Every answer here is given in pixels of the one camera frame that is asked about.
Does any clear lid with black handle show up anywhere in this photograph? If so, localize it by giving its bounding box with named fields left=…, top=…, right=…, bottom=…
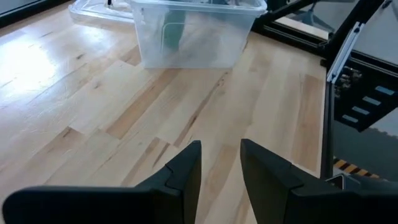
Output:
left=68, top=0, right=135, bottom=24

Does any grey office chair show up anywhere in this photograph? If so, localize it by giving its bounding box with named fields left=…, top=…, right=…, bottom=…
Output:
left=294, top=0, right=336, bottom=34

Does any teal elastic bandage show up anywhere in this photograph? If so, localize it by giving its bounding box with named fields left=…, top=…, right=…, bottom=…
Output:
left=160, top=9, right=187, bottom=53

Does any black aluminium table frame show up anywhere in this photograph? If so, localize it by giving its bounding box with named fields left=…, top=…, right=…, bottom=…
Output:
left=0, top=0, right=398, bottom=181

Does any silver aluminium rail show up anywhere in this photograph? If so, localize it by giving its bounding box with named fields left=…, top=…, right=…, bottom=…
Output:
left=326, top=21, right=365, bottom=85

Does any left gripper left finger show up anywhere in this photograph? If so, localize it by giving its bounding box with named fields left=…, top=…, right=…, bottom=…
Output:
left=2, top=139, right=202, bottom=224

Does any silver metal bracket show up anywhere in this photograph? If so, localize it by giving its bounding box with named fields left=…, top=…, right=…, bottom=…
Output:
left=325, top=173, right=346, bottom=190

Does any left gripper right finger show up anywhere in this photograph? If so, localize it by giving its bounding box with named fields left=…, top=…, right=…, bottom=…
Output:
left=240, top=138, right=398, bottom=224

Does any clear plastic storage box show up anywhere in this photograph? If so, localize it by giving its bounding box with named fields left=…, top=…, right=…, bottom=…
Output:
left=130, top=0, right=268, bottom=70

